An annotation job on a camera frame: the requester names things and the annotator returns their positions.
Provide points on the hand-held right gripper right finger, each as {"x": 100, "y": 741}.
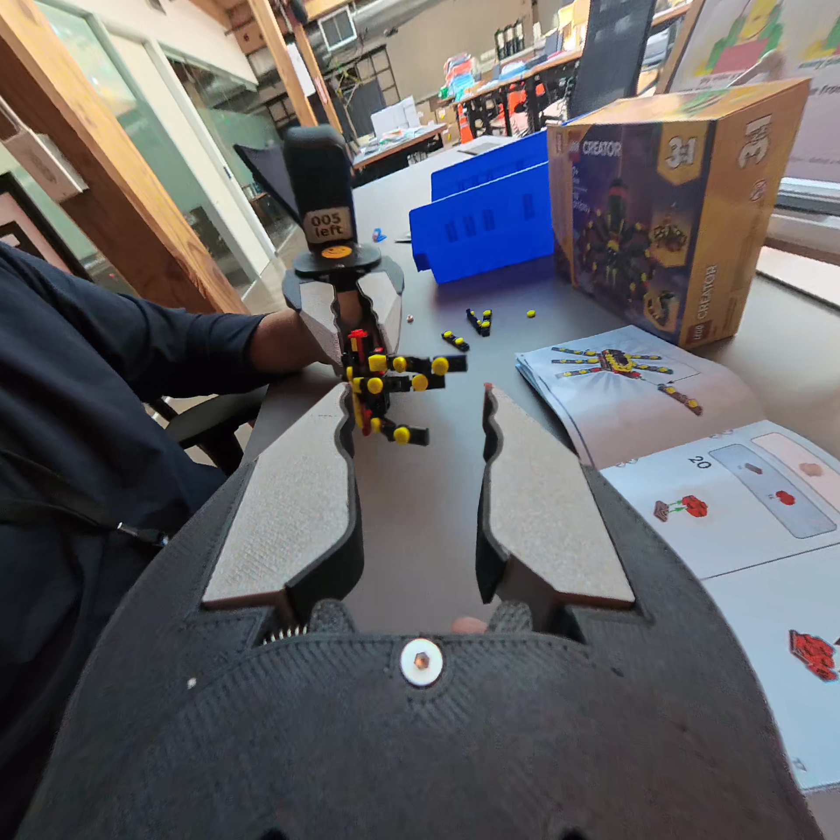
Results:
{"x": 558, "y": 518}

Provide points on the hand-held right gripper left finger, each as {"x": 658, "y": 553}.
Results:
{"x": 282, "y": 512}

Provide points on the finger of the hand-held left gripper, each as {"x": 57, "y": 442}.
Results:
{"x": 320, "y": 315}
{"x": 387, "y": 308}

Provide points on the black yellow lego spider model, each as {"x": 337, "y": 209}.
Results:
{"x": 377, "y": 384}

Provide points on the person's left forearm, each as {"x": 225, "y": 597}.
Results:
{"x": 197, "y": 348}

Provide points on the short black yellow lego piece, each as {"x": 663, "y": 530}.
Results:
{"x": 456, "y": 341}

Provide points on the long black yellow lego piece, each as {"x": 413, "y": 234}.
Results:
{"x": 478, "y": 323}

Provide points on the open lego instruction booklet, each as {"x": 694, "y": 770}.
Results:
{"x": 689, "y": 525}

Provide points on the purple yellow lego box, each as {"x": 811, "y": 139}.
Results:
{"x": 656, "y": 216}

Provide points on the person's left hand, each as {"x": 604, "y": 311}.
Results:
{"x": 289, "y": 344}

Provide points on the wooden work table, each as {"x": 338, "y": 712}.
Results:
{"x": 400, "y": 141}

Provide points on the blue plastic bin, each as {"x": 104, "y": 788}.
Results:
{"x": 485, "y": 229}
{"x": 485, "y": 164}

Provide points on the cluttered work table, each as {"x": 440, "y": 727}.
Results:
{"x": 512, "y": 92}

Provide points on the wooden pillar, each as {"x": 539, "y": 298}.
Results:
{"x": 98, "y": 151}

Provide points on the person's torso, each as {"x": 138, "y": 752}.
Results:
{"x": 52, "y": 426}

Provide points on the black mesh office chair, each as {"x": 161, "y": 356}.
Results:
{"x": 610, "y": 59}

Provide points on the white rounded panel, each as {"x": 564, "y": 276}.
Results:
{"x": 807, "y": 275}

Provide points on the wooden display board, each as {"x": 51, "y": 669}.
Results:
{"x": 677, "y": 52}

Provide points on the white instruction sheet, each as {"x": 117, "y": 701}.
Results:
{"x": 774, "y": 52}

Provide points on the wooden post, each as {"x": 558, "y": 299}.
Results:
{"x": 282, "y": 65}

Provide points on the white wall box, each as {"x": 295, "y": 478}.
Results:
{"x": 46, "y": 164}

